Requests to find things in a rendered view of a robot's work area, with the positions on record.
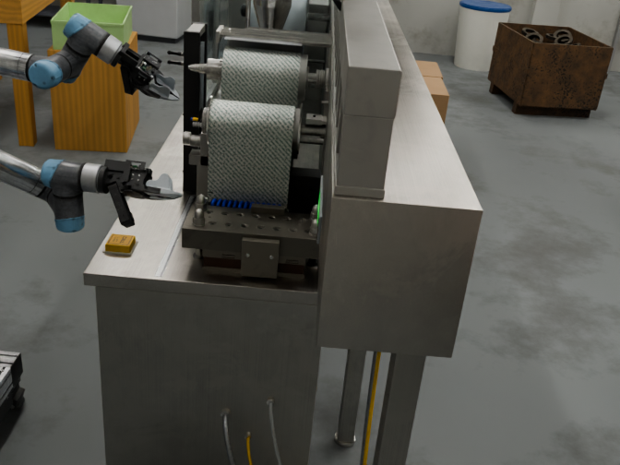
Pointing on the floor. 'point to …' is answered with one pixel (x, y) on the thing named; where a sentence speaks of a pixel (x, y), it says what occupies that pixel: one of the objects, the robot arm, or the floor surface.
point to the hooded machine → (160, 18)
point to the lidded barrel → (478, 32)
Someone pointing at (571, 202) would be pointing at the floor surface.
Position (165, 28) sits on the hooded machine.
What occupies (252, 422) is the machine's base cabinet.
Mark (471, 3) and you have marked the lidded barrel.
